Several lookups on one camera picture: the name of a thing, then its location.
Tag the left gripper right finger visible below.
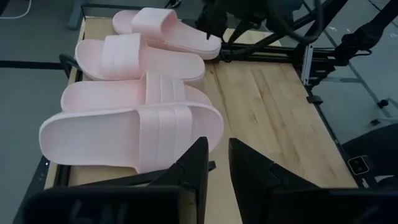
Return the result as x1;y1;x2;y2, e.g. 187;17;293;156
228;138;315;224

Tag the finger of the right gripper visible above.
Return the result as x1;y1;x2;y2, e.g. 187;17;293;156
197;1;213;40
211;1;228;39

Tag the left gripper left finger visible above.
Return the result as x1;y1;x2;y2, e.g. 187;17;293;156
148;136;210;224

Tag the pink rubber slide sandal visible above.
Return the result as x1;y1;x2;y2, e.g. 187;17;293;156
74;32;206;82
39;102;224;174
112;7;222;60
60;72;212;113

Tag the grey desk leg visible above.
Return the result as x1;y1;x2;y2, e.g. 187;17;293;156
67;0;87;31

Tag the black aluminium rig frame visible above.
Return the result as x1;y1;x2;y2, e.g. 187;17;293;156
217;0;398;190

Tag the white floor cable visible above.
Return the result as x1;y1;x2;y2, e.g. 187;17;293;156
0;0;32;20

